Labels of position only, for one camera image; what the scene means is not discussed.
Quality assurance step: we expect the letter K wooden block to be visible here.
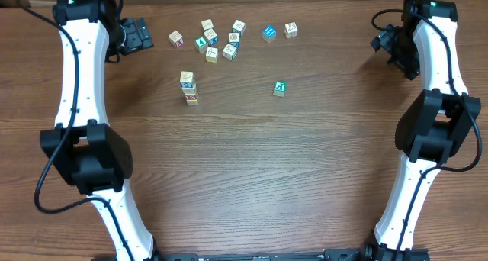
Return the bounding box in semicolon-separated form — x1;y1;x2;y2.
284;22;298;38

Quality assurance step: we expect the teal edged wooden block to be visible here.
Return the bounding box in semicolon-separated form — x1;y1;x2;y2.
232;20;246;37

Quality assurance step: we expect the blue sided wooden block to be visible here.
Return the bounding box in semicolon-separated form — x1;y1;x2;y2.
179;71;194;89

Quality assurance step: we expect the blue framed wooden block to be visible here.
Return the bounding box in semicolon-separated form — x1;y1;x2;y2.
228;32;240;48

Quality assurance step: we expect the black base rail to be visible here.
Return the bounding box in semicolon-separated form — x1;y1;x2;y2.
91;247;431;261

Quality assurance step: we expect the blue X wooden block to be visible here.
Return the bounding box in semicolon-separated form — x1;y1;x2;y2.
204;28;219;47

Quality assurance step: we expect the green letter wooden block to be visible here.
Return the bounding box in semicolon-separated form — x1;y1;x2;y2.
273;81;287;97

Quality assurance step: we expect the plain top wooden block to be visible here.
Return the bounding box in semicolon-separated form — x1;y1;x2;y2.
201;19;214;31

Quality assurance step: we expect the blue top wooden block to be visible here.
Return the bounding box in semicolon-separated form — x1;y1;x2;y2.
262;25;277;43

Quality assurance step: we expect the green 4 wooden block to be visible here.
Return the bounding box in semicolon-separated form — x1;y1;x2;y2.
195;36;208;53

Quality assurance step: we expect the red X wooden block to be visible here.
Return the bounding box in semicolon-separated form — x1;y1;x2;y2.
169;31;184;47

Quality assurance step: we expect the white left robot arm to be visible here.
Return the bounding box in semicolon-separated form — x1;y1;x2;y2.
40;0;161;260

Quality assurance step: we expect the number 3 wooden block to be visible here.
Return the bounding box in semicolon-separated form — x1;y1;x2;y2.
182;88;197;95

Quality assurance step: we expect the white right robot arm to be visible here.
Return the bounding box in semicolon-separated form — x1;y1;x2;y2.
360;0;482;260

